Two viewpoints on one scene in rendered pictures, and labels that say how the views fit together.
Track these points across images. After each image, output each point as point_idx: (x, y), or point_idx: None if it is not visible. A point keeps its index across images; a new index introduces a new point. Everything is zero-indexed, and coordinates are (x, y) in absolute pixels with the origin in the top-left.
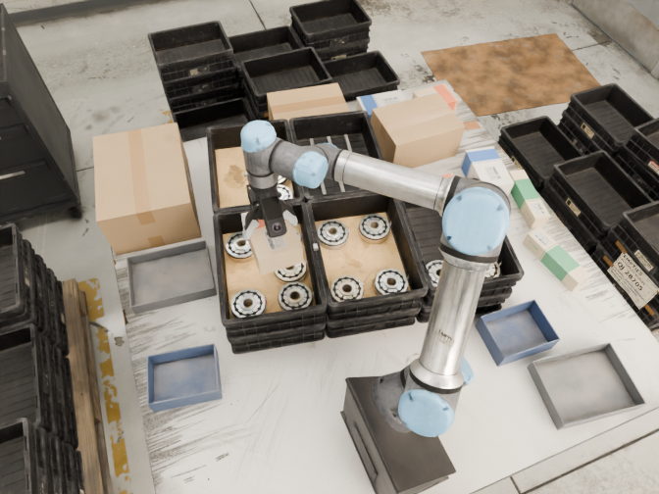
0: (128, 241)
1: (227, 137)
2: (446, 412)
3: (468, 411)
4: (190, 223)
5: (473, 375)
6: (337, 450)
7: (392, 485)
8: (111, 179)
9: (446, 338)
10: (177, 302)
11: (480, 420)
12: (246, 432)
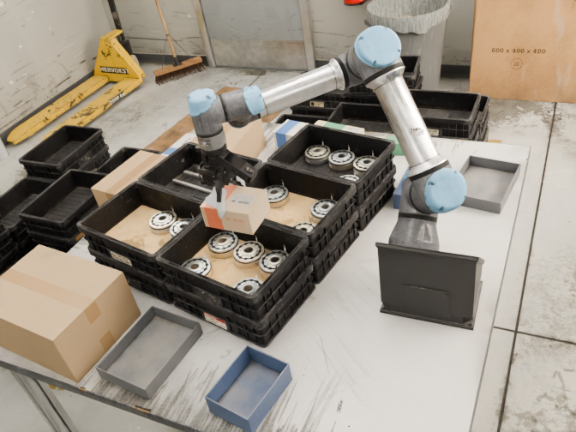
0: (85, 354)
1: (96, 225)
2: (457, 172)
3: (447, 246)
4: (129, 300)
5: None
6: (405, 330)
7: (471, 261)
8: (27, 311)
9: (418, 130)
10: (177, 360)
11: (459, 244)
12: (337, 378)
